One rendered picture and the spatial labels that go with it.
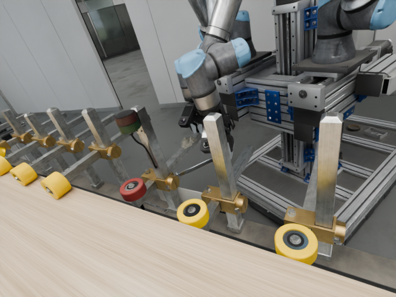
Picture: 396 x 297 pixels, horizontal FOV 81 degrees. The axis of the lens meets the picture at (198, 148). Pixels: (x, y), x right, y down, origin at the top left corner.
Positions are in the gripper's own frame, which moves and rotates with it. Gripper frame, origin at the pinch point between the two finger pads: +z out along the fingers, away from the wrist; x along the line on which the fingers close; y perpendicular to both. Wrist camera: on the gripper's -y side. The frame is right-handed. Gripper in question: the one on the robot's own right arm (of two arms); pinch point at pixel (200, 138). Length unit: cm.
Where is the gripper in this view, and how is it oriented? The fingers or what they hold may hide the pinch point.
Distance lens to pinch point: 106.9
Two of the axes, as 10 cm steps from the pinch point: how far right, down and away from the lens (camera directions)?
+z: 2.3, 8.3, 5.1
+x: -8.4, -0.9, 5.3
